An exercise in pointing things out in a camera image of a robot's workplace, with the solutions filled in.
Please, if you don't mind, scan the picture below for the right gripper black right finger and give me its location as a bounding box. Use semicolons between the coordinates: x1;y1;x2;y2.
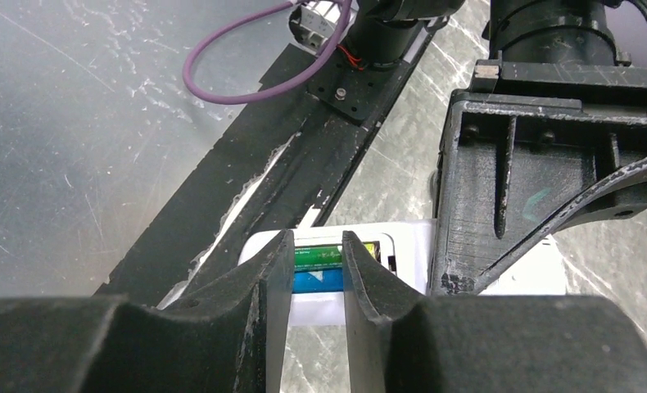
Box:
342;231;647;392

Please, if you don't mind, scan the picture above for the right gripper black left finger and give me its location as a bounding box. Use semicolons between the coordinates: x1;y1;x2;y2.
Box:
0;230;294;392

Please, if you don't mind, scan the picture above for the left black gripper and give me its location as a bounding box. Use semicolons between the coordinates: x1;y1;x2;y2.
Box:
431;59;647;296

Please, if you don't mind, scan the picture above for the blue battery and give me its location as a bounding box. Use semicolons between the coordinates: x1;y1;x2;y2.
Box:
292;269;343;294

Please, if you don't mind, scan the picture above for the white remote control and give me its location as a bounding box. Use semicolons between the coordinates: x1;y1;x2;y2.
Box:
238;219;568;328

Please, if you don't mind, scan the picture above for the green battery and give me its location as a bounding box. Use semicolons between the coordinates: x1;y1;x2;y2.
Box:
293;242;379;271

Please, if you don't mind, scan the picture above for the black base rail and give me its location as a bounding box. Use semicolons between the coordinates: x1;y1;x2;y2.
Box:
98;28;432;306

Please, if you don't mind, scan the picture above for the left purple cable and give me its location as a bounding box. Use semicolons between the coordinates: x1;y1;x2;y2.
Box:
182;0;355;106

